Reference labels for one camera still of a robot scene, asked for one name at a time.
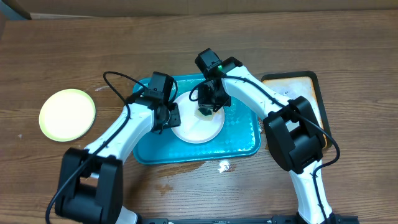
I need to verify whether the green yellow sponge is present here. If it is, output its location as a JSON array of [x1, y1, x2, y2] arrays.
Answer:
[[194, 108, 214, 121]]

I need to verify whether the pale pink plate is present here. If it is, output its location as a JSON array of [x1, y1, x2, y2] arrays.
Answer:
[[172, 91, 225, 144]]

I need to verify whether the yellow plate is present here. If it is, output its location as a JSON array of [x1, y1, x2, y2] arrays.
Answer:
[[39, 89, 96, 142]]

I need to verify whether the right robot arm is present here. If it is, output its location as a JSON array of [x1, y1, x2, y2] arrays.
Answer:
[[193, 49, 333, 223]]

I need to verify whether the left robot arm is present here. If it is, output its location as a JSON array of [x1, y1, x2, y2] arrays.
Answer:
[[45, 72, 181, 223]]

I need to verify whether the teal plastic tray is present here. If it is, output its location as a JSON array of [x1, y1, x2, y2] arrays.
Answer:
[[133, 74, 261, 165]]

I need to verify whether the black tray with soapy water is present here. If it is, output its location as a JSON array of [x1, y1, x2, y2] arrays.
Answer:
[[261, 71, 331, 136]]

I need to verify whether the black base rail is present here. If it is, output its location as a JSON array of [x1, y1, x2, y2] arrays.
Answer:
[[136, 215, 360, 224]]

